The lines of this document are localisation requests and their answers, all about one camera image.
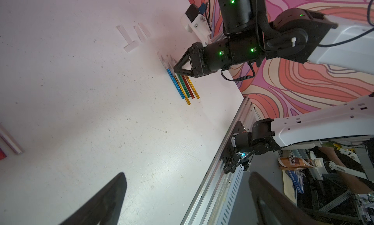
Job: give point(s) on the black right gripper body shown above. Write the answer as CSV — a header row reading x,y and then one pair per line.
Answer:
x,y
223,54

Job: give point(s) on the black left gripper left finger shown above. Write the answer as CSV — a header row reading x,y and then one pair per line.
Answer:
x,y
103,208

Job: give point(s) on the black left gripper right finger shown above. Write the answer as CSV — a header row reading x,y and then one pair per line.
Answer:
x,y
273,207

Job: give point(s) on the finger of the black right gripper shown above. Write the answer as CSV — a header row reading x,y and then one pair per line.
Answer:
x,y
189,73
184,64

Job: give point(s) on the clear protective cap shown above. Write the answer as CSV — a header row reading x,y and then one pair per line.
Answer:
x,y
139,34
124,34
130,47
145,30

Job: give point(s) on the silver carving knife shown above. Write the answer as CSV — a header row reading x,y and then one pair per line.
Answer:
x,y
10,141

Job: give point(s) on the blue carving knife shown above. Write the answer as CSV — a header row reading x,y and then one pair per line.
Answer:
x,y
167,67

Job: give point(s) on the dark red carving knife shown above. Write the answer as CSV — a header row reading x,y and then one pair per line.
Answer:
x,y
188,87

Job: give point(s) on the green carving knife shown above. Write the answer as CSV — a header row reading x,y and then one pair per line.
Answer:
x,y
184,85

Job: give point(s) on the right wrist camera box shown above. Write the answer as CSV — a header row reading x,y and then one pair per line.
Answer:
x,y
194,22

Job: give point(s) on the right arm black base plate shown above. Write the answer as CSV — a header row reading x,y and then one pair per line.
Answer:
x,y
230,155

